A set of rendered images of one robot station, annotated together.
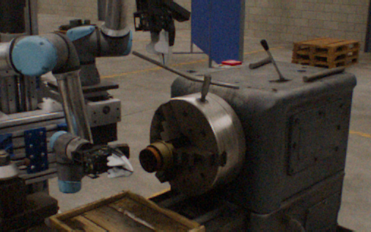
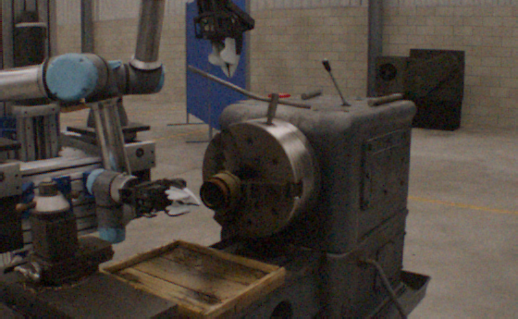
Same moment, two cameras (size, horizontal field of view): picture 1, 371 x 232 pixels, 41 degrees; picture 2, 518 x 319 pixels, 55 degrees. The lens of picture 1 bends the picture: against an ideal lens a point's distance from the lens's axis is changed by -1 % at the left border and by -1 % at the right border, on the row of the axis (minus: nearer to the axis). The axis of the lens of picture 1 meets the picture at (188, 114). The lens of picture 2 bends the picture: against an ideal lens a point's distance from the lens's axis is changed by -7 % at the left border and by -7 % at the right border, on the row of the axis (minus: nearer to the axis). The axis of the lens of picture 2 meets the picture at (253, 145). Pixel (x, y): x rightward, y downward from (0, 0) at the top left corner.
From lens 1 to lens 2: 30 cm
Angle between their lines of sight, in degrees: 10
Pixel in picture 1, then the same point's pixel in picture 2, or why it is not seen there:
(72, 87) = (109, 118)
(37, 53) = (76, 71)
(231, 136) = (305, 163)
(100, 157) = (156, 190)
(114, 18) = (146, 48)
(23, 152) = not seen: hidden behind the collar
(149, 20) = (215, 23)
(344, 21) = (344, 87)
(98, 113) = (131, 156)
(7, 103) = (25, 150)
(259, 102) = (332, 124)
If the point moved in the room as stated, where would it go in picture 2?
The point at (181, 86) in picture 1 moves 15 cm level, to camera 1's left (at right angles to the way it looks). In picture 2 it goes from (232, 116) to (183, 117)
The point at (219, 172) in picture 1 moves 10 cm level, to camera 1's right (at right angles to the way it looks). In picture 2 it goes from (296, 204) to (334, 202)
